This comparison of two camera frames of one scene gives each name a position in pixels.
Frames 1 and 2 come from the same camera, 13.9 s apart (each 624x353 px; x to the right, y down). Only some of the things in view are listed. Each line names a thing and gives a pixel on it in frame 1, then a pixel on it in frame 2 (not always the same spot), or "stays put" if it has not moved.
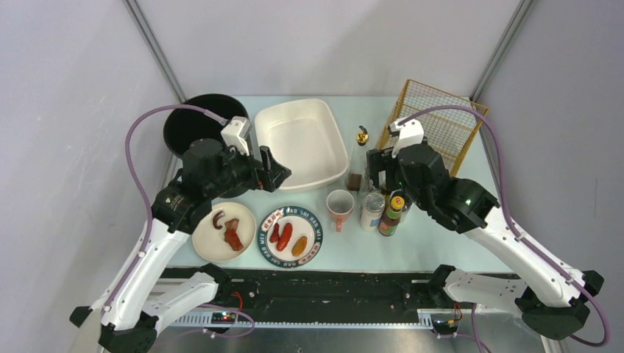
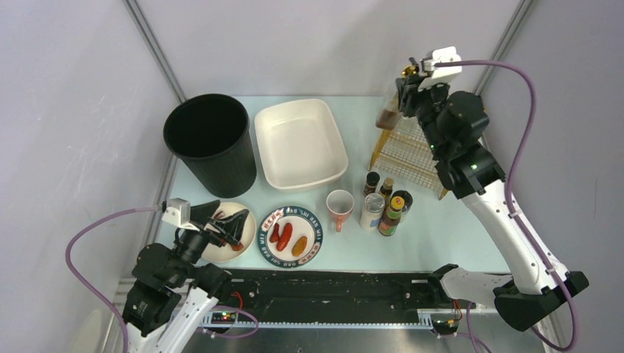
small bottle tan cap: (385, 193) stays put
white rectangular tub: (304, 136) stays put
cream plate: (210, 241) stays put
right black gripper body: (379, 162) to (407, 95)
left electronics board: (223, 318) stays put
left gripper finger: (273, 174) to (233, 224)
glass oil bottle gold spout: (357, 177) to (391, 111)
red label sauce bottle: (390, 222) stays put
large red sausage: (284, 240) stays put
